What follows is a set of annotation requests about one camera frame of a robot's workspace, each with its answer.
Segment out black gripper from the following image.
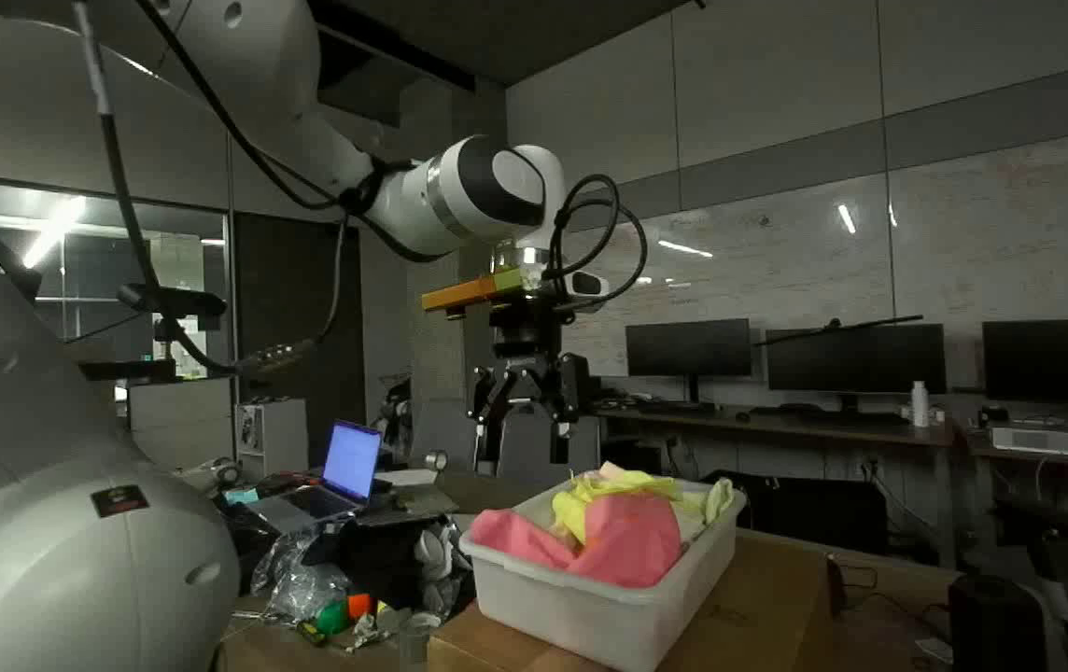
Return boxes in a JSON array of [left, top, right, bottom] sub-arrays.
[[468, 295, 607, 481]]

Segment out bright yellow towel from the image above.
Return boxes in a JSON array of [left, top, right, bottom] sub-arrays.
[[547, 460, 688, 548]]

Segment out pink towel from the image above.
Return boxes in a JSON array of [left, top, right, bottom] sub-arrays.
[[567, 489, 688, 595]]

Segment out white plastic storage bin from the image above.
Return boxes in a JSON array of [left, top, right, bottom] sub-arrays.
[[454, 473, 750, 672]]

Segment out black computer monitor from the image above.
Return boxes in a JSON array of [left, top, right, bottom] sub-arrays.
[[978, 319, 1068, 409], [765, 320, 948, 400], [623, 319, 758, 381]]

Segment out open laptop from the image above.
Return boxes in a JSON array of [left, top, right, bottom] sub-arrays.
[[246, 422, 389, 537]]

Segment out white cabinet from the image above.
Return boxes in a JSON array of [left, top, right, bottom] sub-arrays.
[[230, 395, 313, 486]]

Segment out long wooden desk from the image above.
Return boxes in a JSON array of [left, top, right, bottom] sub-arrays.
[[600, 404, 1068, 478]]

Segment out small green object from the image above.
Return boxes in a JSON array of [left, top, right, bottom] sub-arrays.
[[313, 598, 350, 637]]

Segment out clear plastic bag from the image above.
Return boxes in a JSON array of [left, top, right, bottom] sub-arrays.
[[249, 535, 353, 629]]

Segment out white bottle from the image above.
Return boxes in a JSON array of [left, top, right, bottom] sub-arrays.
[[906, 377, 933, 433]]

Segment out white desktop device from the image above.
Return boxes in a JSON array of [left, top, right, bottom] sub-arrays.
[[989, 422, 1068, 460]]

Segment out black office chair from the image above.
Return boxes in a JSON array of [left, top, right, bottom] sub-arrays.
[[946, 489, 1068, 672]]

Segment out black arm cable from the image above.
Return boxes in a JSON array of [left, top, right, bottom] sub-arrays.
[[134, 0, 655, 311]]

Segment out black camera on stand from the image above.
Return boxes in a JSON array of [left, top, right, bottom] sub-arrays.
[[113, 280, 230, 381]]

